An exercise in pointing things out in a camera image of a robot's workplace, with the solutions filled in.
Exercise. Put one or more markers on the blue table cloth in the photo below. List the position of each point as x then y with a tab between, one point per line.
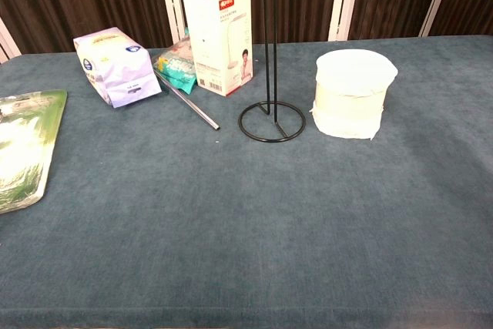
231	229

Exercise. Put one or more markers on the teal plastic snack packet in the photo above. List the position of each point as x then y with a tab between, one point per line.
178	71

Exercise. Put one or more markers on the white desk lamp box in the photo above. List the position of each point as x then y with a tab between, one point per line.
219	36

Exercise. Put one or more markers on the thin metal rod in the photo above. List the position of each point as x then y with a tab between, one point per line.
200	114

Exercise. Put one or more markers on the green power strip blister pack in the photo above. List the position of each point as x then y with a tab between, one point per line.
23	144

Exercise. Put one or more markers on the white paper roll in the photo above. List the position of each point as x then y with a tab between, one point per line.
350	109

